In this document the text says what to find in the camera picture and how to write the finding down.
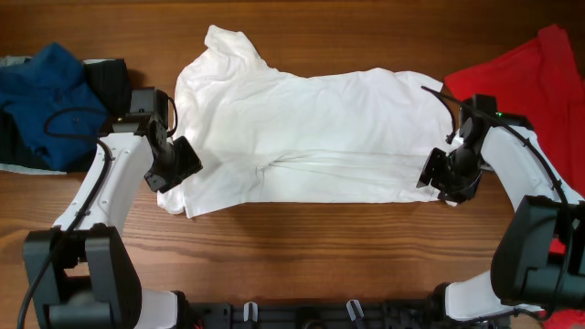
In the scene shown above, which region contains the black folded garment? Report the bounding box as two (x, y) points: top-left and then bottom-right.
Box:
(1, 59), (132, 175)

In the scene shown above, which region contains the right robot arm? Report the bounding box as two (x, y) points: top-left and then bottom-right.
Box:
(417, 94), (584, 326)

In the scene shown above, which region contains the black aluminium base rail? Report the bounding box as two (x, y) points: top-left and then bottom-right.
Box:
(179, 300), (511, 329)

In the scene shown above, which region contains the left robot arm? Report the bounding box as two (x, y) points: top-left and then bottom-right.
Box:
(16, 88), (202, 328)

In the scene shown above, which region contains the red t-shirt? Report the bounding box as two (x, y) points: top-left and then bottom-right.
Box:
(443, 24), (585, 329)

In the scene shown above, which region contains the right black cable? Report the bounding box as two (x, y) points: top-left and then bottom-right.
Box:
(420, 85), (585, 321)

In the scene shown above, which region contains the blue folded shirt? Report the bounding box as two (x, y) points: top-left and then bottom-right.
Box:
(1, 43), (109, 171)

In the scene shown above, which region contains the white t-shirt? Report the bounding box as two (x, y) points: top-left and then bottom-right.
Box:
(157, 26), (453, 218)

